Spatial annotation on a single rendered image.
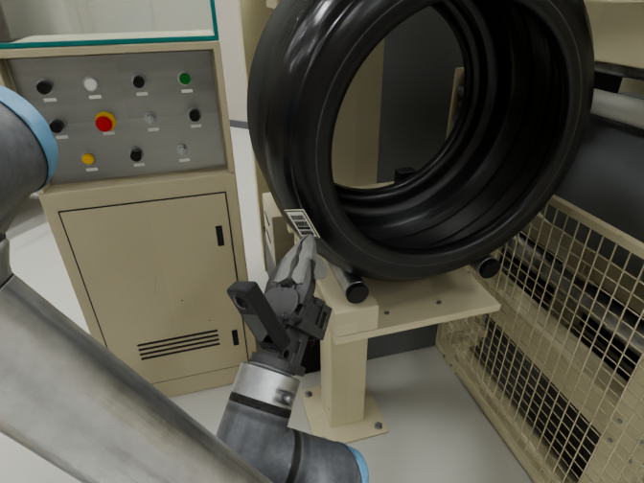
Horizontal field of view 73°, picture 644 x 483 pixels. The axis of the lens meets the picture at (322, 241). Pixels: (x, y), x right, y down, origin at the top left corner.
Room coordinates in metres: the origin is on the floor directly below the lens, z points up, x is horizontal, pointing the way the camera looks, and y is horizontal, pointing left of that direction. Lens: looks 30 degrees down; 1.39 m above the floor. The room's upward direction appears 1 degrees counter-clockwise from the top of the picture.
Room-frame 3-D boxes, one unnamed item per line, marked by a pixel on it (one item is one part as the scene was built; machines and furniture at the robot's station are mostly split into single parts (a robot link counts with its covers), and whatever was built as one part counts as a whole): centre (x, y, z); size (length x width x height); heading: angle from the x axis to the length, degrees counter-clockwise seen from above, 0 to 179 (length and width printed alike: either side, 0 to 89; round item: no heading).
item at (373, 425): (1.09, -0.07, 0.01); 0.27 x 0.27 x 0.02; 15
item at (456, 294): (0.85, -0.15, 0.80); 0.37 x 0.36 x 0.02; 105
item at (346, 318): (0.81, -0.02, 0.84); 0.36 x 0.09 x 0.06; 15
